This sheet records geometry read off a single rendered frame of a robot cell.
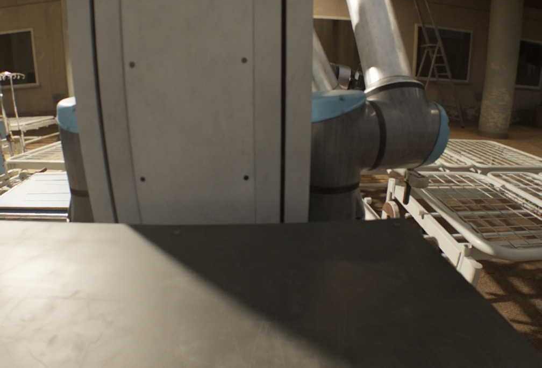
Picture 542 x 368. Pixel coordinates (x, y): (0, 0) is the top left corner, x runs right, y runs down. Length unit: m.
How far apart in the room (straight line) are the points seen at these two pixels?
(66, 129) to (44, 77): 7.93
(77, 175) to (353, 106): 0.53
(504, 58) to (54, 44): 9.61
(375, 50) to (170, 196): 0.53
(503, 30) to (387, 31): 6.31
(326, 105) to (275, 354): 0.42
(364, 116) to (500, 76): 6.40
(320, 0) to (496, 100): 4.27
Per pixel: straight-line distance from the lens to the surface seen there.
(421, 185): 0.99
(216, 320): 0.24
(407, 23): 8.20
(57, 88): 8.38
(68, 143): 0.64
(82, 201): 0.66
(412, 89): 0.67
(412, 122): 0.64
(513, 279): 2.05
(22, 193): 1.61
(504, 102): 6.97
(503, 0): 7.13
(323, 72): 0.86
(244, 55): 0.42
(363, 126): 0.58
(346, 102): 0.55
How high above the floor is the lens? 1.01
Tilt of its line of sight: 16 degrees down
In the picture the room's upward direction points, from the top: straight up
